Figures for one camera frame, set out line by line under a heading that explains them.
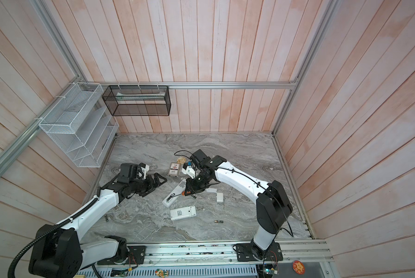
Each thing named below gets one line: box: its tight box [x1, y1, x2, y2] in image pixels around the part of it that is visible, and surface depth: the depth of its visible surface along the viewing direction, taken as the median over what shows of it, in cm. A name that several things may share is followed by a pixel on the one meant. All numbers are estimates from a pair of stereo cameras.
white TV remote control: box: [161, 178, 187, 208], surface depth 92 cm
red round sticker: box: [292, 260, 306, 276], surface depth 72 cm
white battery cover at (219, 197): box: [216, 192, 224, 203], surface depth 92 cm
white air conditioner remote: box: [169, 205, 197, 221], surface depth 86 cm
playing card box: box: [167, 162, 181, 178], surface depth 103 cm
